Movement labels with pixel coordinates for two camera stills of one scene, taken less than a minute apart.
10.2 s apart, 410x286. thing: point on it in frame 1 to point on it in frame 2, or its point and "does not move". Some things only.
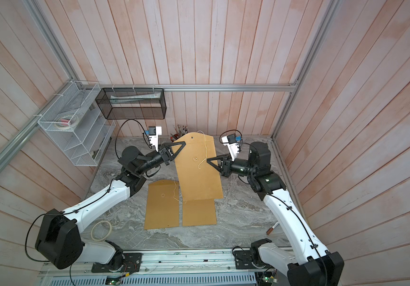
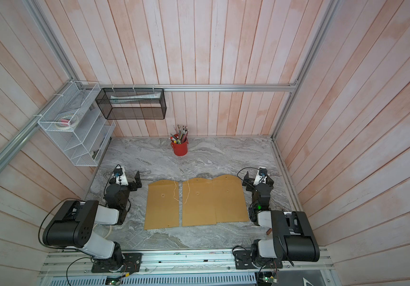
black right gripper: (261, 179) to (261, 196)
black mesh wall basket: (132, 103) does not move
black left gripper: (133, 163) to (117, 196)
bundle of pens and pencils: (179, 132) does not move
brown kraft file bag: (162, 204) does not move
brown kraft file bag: (198, 179) to (229, 199)
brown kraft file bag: (199, 212) does not move
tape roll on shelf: (67, 122) does not move
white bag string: (174, 191) does not move
